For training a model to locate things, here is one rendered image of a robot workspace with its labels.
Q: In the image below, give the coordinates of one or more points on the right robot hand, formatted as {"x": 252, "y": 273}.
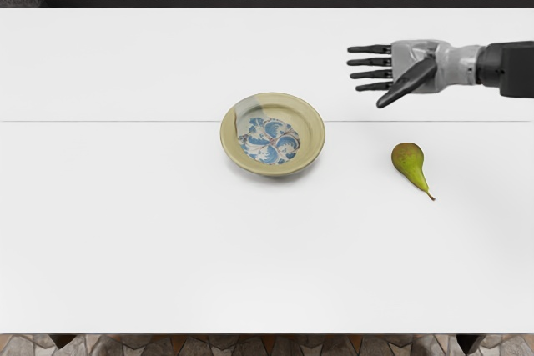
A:
{"x": 417, "y": 60}

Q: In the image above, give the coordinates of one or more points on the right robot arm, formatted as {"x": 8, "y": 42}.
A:
{"x": 507, "y": 68}

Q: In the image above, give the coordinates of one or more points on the olive plate with blue pattern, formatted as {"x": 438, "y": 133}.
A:
{"x": 272, "y": 133}

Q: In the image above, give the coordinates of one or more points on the green pear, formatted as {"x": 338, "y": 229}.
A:
{"x": 409, "y": 162}

